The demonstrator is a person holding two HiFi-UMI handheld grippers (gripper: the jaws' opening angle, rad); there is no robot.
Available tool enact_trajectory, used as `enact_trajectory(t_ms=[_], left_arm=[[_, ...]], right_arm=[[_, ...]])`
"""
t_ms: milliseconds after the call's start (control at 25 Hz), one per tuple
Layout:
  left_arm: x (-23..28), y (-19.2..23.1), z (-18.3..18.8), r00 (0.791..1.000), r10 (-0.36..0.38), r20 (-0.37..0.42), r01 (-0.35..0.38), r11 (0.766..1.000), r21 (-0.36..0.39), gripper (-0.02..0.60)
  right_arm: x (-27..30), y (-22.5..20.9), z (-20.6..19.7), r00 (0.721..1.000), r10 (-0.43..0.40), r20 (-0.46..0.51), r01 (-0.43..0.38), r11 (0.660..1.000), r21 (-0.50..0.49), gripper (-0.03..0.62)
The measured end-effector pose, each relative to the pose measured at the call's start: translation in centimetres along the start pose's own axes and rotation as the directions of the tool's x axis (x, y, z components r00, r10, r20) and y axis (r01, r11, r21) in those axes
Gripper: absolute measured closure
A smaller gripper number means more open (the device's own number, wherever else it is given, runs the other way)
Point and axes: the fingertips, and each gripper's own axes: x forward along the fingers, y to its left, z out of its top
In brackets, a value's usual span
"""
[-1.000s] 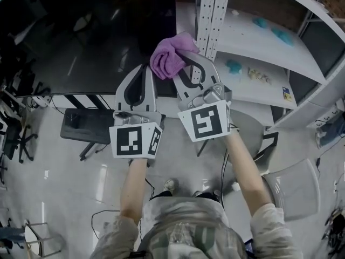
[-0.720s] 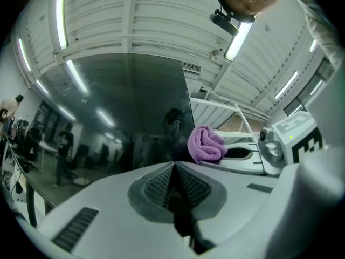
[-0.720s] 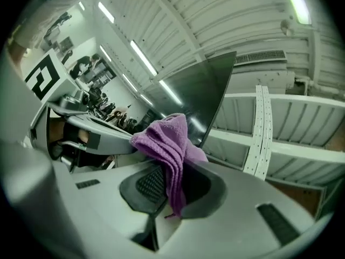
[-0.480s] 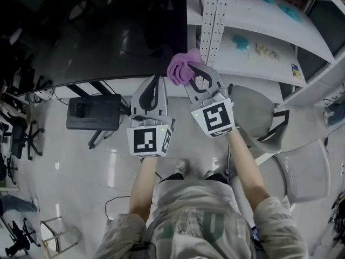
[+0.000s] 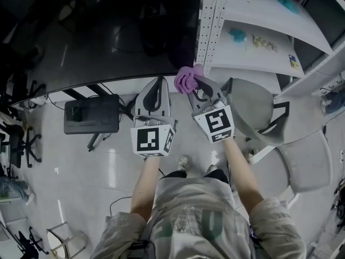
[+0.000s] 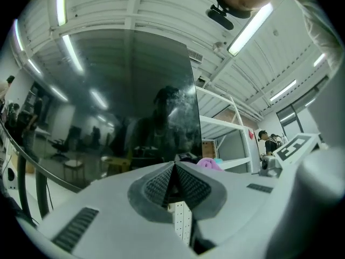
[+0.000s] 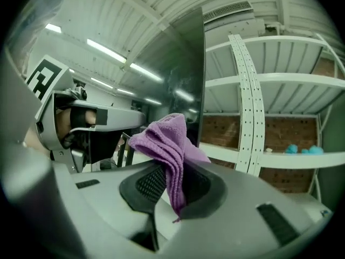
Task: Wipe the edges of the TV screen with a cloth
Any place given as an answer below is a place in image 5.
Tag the grey chair with black frame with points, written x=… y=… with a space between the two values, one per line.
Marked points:
x=250 y=106

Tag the white stool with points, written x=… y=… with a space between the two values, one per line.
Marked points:
x=66 y=239

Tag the light grey chair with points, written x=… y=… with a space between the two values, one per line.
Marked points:
x=304 y=166

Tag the black TV screen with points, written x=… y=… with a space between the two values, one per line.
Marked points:
x=89 y=39

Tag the teal cloth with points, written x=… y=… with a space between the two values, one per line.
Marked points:
x=237 y=36
x=288 y=4

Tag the black office chair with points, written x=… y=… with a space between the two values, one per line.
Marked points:
x=19 y=144
x=29 y=241

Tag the white metal shelf rack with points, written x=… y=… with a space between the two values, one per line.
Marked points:
x=256 y=61

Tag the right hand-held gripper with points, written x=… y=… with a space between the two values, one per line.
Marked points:
x=215 y=123

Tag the purple cloth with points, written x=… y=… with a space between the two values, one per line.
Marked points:
x=186 y=80

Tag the black TV stand frame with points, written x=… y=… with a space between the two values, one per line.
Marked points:
x=93 y=142

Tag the blue and yellow packet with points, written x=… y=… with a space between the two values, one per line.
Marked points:
x=293 y=61

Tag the yellow crumpled wrappers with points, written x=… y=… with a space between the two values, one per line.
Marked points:
x=265 y=43

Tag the person's white shoe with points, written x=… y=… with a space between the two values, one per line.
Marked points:
x=212 y=169
x=183 y=163

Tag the black box on TV stand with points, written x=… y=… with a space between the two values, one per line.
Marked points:
x=91 y=115

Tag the person's right white shoe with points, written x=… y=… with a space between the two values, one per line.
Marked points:
x=212 y=169

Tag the person's black trousers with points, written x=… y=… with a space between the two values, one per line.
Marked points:
x=218 y=174

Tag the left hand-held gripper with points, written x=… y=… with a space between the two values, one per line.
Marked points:
x=151 y=139

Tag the person's left white shoe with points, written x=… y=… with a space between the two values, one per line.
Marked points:
x=183 y=163

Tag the person's right forearm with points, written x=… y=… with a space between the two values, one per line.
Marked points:
x=241 y=177

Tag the person's beige printed shirt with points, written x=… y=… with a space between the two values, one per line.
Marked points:
x=199 y=220

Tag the person's left forearm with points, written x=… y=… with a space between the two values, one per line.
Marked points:
x=145 y=187

